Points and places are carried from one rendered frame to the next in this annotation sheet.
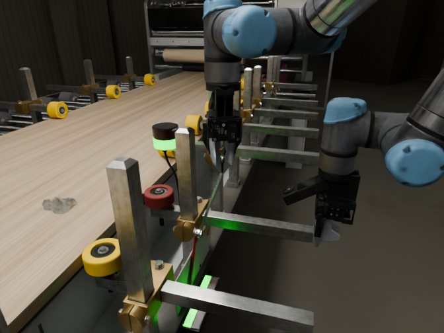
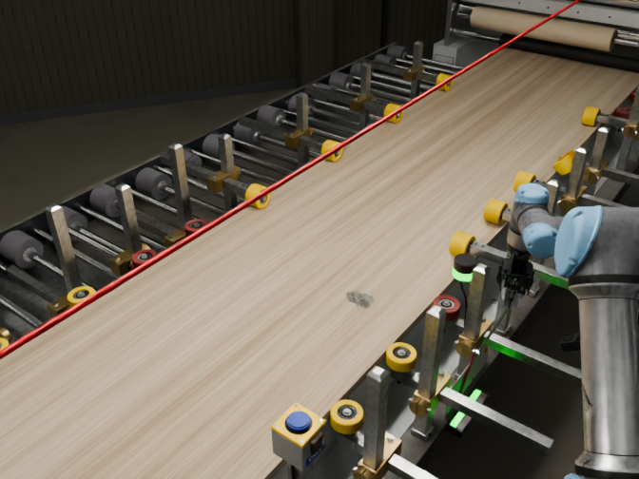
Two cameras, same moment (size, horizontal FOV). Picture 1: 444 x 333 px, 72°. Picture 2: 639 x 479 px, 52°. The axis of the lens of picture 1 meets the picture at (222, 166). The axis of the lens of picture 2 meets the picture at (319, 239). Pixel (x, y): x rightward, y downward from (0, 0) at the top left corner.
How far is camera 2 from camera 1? 1.10 m
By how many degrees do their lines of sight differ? 21
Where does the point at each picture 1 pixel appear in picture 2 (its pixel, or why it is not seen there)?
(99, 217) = (395, 320)
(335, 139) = not seen: hidden behind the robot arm
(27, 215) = (337, 304)
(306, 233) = (577, 378)
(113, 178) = (430, 319)
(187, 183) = (475, 310)
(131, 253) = (428, 365)
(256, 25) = (545, 242)
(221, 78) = (519, 246)
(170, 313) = (439, 411)
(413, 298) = not seen: outside the picture
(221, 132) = (513, 282)
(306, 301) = not seen: hidden behind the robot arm
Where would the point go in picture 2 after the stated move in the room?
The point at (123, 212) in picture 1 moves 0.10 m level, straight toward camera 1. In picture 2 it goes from (431, 339) to (436, 371)
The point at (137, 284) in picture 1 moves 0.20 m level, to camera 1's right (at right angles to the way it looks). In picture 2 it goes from (427, 385) to (509, 408)
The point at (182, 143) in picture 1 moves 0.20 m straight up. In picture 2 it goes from (477, 279) to (488, 214)
